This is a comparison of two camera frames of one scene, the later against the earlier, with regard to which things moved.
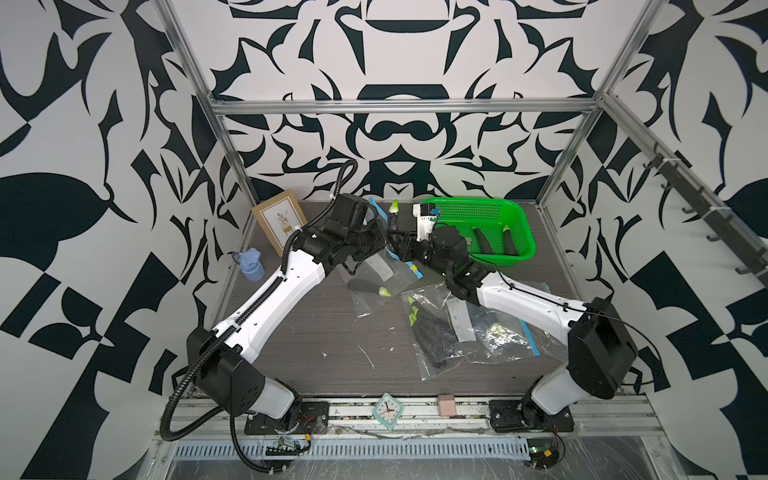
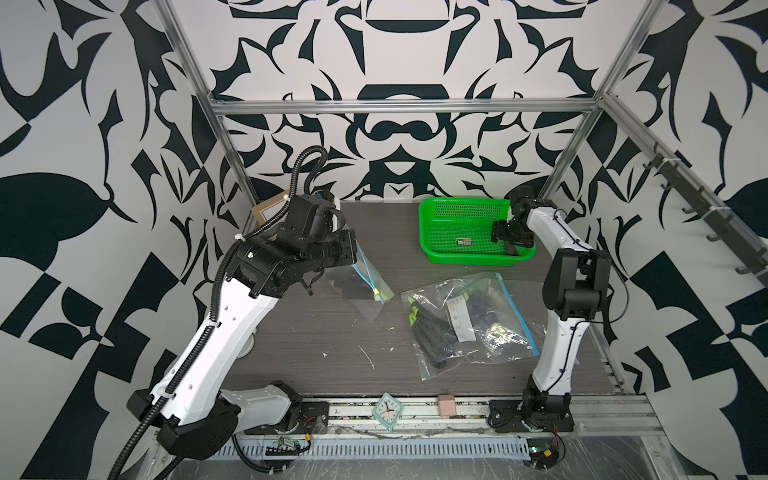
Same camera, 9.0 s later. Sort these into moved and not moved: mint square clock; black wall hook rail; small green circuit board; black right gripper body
Moved: black right gripper body
Not moved: small green circuit board; black wall hook rail; mint square clock
